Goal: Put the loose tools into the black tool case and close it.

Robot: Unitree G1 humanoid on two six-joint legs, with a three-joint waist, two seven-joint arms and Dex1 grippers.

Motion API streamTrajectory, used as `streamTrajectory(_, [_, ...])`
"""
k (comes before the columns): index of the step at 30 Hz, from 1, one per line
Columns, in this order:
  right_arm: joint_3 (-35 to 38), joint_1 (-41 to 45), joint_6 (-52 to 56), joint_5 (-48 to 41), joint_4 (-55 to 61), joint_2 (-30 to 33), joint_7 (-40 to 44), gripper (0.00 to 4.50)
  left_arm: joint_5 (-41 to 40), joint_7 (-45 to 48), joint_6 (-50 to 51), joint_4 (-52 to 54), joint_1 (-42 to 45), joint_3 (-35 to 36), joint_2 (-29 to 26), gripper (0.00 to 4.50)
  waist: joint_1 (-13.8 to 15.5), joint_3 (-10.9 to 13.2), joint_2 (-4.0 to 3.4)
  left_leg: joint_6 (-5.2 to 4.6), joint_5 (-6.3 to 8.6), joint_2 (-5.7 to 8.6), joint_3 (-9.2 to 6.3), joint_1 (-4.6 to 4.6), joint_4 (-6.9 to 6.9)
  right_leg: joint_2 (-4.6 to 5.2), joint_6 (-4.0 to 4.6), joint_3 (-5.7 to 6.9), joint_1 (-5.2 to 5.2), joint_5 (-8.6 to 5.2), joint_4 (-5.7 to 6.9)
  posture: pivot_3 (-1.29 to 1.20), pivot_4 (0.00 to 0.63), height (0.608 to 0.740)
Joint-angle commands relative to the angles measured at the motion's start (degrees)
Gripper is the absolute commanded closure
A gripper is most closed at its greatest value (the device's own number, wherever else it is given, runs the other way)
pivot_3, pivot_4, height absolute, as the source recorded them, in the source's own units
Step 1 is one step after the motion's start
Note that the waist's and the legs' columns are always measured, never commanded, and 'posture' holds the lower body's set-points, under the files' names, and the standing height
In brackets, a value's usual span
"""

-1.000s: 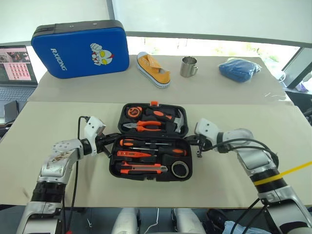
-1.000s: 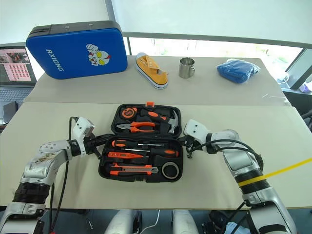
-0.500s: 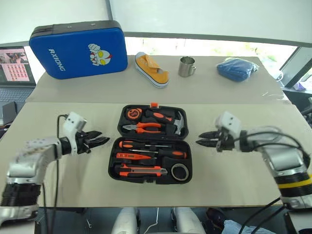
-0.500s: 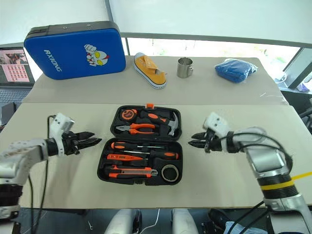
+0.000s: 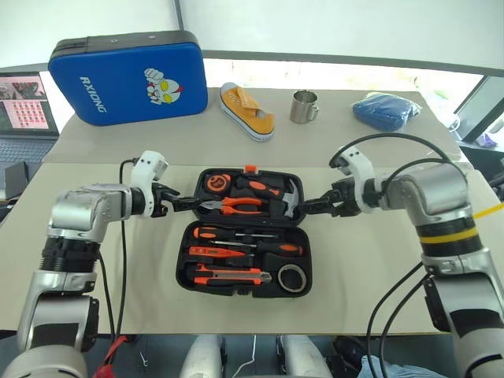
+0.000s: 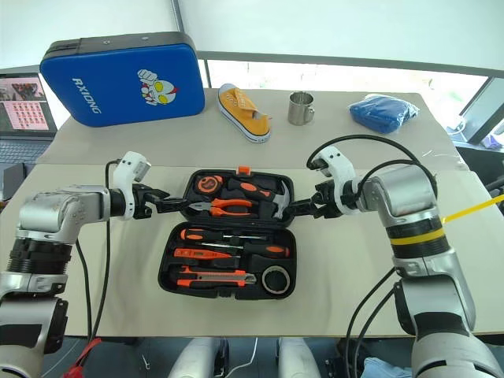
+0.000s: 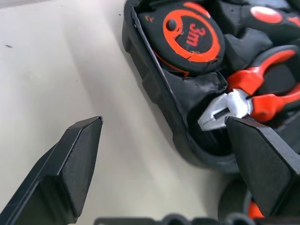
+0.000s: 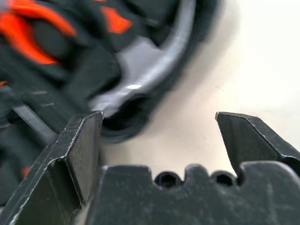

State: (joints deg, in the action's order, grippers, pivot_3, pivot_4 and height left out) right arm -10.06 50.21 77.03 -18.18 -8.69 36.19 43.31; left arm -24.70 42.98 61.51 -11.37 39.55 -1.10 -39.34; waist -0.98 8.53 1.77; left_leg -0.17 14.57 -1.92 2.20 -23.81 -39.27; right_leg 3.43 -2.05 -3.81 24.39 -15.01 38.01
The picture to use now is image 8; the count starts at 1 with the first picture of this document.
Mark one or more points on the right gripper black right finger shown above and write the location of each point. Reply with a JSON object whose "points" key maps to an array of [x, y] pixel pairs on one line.
{"points": [[250, 140]]}

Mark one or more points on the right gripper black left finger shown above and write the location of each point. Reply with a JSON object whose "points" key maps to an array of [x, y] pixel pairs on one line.
{"points": [[47, 182]]}

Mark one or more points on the black tool case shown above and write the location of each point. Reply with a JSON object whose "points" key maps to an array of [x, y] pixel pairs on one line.
{"points": [[70, 93]]}

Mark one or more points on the claw hammer with orange grip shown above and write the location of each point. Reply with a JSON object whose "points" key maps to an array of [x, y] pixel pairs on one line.
{"points": [[145, 65]]}

